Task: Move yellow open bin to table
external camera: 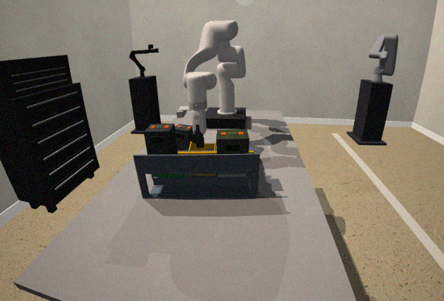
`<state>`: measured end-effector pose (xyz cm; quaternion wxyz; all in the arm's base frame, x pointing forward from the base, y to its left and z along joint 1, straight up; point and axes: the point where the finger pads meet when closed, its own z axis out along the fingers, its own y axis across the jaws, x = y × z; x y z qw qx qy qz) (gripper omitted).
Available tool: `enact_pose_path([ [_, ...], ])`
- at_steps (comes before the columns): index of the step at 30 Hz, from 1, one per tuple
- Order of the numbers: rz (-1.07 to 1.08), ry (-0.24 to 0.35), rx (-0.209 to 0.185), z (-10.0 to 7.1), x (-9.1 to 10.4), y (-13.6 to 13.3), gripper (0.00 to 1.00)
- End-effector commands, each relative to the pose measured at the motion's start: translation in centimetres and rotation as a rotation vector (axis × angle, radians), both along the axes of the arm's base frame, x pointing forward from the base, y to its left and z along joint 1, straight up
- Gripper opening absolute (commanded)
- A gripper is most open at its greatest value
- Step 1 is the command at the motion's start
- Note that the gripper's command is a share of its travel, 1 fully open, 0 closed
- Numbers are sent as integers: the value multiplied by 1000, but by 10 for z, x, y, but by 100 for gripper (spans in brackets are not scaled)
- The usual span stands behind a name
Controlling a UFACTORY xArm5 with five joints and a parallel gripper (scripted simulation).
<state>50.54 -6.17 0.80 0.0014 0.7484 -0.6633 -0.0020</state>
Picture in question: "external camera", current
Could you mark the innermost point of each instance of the olive green case with orange latches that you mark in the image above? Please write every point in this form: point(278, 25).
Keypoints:
point(232, 141)

